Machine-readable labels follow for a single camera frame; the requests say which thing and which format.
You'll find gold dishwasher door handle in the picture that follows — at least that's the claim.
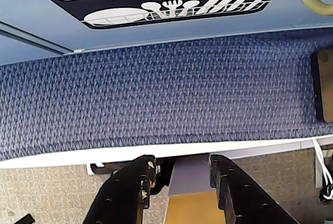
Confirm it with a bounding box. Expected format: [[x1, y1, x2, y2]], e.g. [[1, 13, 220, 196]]
[[298, 0, 333, 16]]

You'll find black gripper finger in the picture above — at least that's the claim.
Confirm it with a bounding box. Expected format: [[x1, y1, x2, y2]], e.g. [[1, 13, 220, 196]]
[[82, 154, 157, 224], [209, 154, 300, 224]]

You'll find blue toy kitchen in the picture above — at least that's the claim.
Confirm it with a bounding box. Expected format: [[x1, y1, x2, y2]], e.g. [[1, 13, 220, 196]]
[[0, 0, 333, 66]]

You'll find white cable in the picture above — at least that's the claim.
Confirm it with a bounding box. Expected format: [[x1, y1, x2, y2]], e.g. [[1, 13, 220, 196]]
[[313, 138, 333, 202]]

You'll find blue textured floor mat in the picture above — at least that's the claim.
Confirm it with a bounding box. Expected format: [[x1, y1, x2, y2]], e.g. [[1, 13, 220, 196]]
[[0, 30, 333, 162]]

